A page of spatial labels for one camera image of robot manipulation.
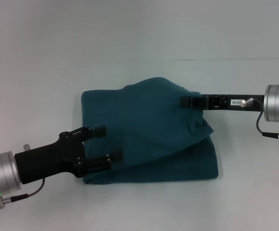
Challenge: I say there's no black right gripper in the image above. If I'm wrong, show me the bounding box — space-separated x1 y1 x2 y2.
180 94 266 114

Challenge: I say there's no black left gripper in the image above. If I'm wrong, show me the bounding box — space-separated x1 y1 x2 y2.
14 125 124 185

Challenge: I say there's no blue shirt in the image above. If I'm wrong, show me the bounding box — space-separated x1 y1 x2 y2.
79 77 219 186

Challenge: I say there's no left arm cable with plug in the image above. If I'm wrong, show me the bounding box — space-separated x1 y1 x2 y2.
0 178 46 210

